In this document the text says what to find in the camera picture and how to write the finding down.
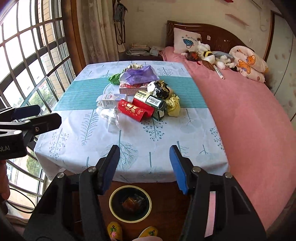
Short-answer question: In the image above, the white purple box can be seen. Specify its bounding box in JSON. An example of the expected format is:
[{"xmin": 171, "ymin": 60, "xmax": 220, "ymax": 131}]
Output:
[{"xmin": 96, "ymin": 93, "xmax": 127, "ymax": 108}]

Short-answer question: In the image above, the pink cartoon box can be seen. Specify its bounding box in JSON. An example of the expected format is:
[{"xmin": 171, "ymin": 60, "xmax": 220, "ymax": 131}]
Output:
[{"xmin": 119, "ymin": 82, "xmax": 148, "ymax": 96}]

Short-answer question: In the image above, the black gold wrapper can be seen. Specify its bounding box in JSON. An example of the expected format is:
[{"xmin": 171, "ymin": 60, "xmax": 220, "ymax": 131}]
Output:
[{"xmin": 147, "ymin": 80, "xmax": 170, "ymax": 100}]

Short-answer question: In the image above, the round trash bin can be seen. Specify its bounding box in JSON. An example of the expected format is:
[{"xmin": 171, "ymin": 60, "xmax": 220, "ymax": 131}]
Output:
[{"xmin": 109, "ymin": 185, "xmax": 152, "ymax": 223}]

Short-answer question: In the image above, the leaf-print blue tablecloth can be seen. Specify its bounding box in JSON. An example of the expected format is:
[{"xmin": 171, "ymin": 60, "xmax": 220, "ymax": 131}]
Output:
[{"xmin": 34, "ymin": 61, "xmax": 230, "ymax": 183}]

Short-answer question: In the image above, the left yellow slipper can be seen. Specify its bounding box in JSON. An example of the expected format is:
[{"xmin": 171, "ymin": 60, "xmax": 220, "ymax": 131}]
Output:
[{"xmin": 107, "ymin": 221, "xmax": 123, "ymax": 241}]

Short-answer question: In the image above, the white crumpled tissue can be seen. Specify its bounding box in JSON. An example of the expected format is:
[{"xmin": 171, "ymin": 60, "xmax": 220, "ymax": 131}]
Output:
[{"xmin": 96, "ymin": 107, "xmax": 120, "ymax": 133}]

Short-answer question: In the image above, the pink bed sheet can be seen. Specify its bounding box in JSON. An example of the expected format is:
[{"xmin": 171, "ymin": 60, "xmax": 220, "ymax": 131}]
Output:
[{"xmin": 161, "ymin": 47, "xmax": 295, "ymax": 228}]

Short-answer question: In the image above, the yellow crumpled paper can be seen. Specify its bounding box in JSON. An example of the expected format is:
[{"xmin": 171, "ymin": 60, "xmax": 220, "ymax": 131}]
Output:
[{"xmin": 166, "ymin": 94, "xmax": 181, "ymax": 117}]

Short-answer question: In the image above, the red gold packet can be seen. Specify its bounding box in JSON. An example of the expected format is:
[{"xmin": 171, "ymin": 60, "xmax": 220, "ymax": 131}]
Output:
[{"xmin": 118, "ymin": 99, "xmax": 154, "ymax": 122}]

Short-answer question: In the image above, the green barcode carton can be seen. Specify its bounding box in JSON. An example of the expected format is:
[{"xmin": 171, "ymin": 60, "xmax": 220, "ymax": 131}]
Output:
[{"xmin": 133, "ymin": 90, "xmax": 167, "ymax": 121}]

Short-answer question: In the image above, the green crumpled paper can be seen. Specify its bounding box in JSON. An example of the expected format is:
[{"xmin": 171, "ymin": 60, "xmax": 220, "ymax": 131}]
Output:
[{"xmin": 108, "ymin": 73, "xmax": 121, "ymax": 85}]

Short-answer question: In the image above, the purple plastic bag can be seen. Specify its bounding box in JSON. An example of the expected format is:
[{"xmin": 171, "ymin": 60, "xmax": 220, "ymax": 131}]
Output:
[{"xmin": 119, "ymin": 65, "xmax": 159, "ymax": 85}]

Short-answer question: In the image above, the white marker pen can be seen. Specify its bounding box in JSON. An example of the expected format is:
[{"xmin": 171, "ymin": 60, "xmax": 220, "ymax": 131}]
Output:
[{"xmin": 213, "ymin": 65, "xmax": 225, "ymax": 79}]

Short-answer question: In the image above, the floral curtain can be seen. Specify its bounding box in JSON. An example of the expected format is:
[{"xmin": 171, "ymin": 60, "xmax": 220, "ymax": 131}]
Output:
[{"xmin": 77, "ymin": 1, "xmax": 119, "ymax": 64}]

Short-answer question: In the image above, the white plush toy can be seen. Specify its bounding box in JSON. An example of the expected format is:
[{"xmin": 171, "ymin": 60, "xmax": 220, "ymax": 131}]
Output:
[{"xmin": 215, "ymin": 55, "xmax": 236, "ymax": 70}]

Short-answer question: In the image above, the bear print folded blanket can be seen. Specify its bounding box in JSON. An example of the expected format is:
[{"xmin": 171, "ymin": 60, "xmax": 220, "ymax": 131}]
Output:
[{"xmin": 229, "ymin": 46, "xmax": 268, "ymax": 83}]

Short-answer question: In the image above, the bee plush toy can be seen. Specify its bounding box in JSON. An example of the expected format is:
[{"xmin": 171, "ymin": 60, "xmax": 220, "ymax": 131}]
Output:
[{"xmin": 197, "ymin": 41, "xmax": 216, "ymax": 64}]

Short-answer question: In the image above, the white butterfly pillow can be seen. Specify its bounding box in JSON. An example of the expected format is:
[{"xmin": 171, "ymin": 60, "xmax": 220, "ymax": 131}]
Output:
[{"xmin": 174, "ymin": 28, "xmax": 202, "ymax": 54}]

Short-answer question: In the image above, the dark wooden headboard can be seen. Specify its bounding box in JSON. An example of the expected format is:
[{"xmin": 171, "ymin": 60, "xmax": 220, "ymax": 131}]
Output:
[{"xmin": 166, "ymin": 21, "xmax": 247, "ymax": 53}]

